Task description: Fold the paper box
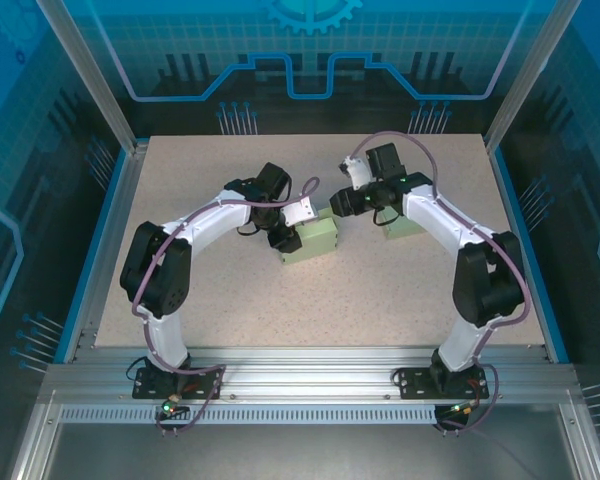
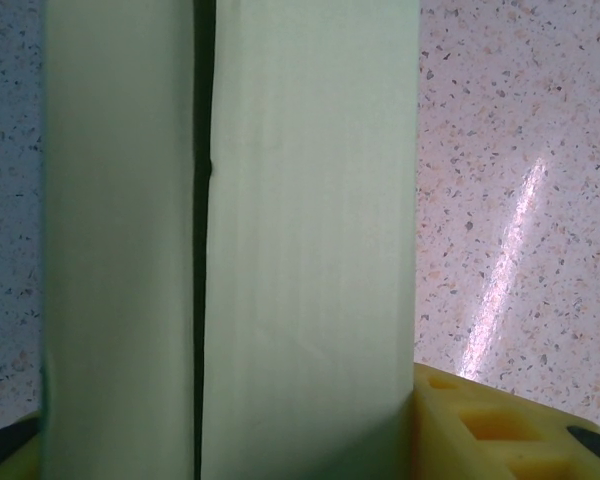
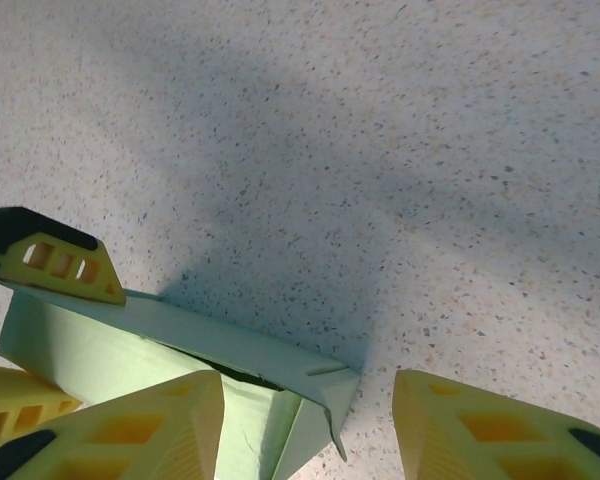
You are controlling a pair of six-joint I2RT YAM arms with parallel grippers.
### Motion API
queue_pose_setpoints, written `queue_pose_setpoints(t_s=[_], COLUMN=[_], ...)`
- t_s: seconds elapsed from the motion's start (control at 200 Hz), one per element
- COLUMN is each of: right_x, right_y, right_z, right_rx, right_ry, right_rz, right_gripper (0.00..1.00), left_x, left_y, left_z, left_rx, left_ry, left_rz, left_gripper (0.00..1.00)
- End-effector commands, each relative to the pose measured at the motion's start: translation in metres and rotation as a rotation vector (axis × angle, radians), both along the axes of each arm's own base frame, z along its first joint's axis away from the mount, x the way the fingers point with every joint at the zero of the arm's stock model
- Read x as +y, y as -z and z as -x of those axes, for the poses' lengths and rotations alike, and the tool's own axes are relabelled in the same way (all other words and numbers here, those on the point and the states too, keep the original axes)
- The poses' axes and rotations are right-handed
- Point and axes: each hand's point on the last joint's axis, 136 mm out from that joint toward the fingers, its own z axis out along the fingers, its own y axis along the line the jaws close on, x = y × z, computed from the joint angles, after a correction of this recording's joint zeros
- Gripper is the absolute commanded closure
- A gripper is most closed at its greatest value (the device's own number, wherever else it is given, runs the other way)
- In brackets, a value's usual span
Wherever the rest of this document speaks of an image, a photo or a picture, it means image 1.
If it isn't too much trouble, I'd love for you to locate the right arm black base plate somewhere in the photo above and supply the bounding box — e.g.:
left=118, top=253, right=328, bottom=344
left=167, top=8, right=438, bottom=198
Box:
left=396, top=366, right=491, bottom=401

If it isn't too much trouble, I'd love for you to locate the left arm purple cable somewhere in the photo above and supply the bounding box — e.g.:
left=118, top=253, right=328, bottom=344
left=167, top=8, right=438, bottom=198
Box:
left=130, top=176, right=322, bottom=437

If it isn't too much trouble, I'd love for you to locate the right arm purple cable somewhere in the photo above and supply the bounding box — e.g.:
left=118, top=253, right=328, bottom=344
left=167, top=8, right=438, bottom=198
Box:
left=352, top=130, right=531, bottom=437

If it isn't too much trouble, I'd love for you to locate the green paper box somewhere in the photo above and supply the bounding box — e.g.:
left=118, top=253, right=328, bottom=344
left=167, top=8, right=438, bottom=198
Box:
left=383, top=205, right=427, bottom=240
left=278, top=216, right=340, bottom=266

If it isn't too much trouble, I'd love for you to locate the slotted grey cable duct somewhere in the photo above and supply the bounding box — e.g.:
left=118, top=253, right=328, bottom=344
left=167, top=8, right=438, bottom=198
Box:
left=58, top=404, right=441, bottom=426

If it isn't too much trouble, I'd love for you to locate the small lit cable connector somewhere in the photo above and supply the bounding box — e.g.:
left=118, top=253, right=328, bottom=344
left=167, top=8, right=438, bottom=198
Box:
left=447, top=399, right=481, bottom=421
left=159, top=394, right=189, bottom=419

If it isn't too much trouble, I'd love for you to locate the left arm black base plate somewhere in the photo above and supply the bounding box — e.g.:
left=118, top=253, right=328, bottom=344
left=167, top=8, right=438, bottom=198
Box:
left=132, top=366, right=226, bottom=401

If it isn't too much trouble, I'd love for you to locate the aluminium frame rail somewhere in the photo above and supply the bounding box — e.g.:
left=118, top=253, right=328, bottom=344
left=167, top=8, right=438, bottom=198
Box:
left=39, top=344, right=579, bottom=407

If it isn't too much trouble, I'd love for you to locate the aluminium side rail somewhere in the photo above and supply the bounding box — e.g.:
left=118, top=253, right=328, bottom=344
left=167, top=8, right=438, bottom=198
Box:
left=62, top=142, right=149, bottom=364

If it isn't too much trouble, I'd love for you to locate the aluminium frame post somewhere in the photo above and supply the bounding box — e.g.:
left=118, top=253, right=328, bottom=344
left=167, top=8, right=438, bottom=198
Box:
left=33, top=0, right=150, bottom=155
left=483, top=0, right=584, bottom=154

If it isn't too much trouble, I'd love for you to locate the blue side panel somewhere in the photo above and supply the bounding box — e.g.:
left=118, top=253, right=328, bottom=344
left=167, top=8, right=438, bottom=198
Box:
left=53, top=149, right=131, bottom=364
left=490, top=145, right=570, bottom=364

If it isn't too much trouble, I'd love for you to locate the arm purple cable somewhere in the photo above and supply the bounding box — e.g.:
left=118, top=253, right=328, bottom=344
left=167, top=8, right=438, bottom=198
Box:
left=352, top=130, right=531, bottom=437
left=130, top=176, right=322, bottom=437

